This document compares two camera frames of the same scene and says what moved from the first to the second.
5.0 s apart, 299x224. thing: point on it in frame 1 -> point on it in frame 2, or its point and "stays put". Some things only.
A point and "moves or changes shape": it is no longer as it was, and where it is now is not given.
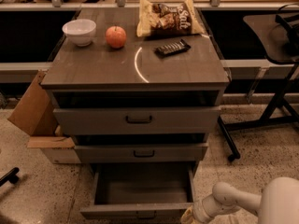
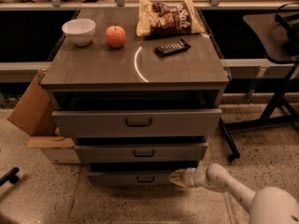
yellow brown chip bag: [167, 19] stays put
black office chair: [277, 36] stays put
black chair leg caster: [10, 176] stays put
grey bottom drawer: [139, 192] moves or changes shape
